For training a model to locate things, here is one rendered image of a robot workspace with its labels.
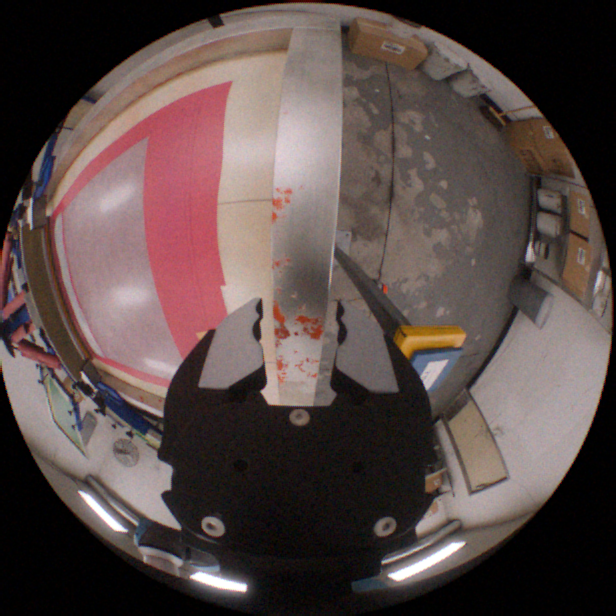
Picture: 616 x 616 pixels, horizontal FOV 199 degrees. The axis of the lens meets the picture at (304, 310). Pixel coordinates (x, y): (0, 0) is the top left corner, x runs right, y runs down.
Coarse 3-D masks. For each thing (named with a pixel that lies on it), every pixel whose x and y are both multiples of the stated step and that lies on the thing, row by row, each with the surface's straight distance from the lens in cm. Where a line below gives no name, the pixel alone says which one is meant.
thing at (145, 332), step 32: (128, 288) 26; (160, 288) 21; (192, 288) 19; (96, 320) 43; (128, 320) 30; (160, 320) 24; (192, 320) 21; (128, 352) 38; (160, 352) 29; (160, 384) 39
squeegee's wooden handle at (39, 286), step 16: (32, 240) 58; (32, 256) 58; (32, 272) 58; (32, 288) 57; (48, 288) 58; (48, 304) 58; (48, 320) 58; (48, 336) 59; (64, 336) 60; (64, 352) 60; (80, 368) 63
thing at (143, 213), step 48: (192, 96) 23; (144, 144) 24; (192, 144) 19; (96, 192) 32; (144, 192) 21; (192, 192) 17; (96, 240) 31; (144, 240) 21; (192, 240) 17; (96, 288) 36
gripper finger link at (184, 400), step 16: (208, 336) 10; (192, 352) 9; (192, 368) 8; (176, 384) 8; (192, 384) 8; (176, 400) 7; (192, 400) 7; (208, 400) 7; (224, 400) 7; (176, 416) 7; (192, 416) 7; (176, 432) 7; (160, 448) 7
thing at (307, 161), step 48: (192, 48) 25; (240, 48) 24; (288, 48) 19; (336, 48) 19; (288, 96) 14; (336, 96) 14; (288, 144) 12; (336, 144) 12; (48, 192) 60; (288, 192) 11; (336, 192) 11; (288, 240) 11; (288, 288) 12; (288, 336) 14; (288, 384) 18
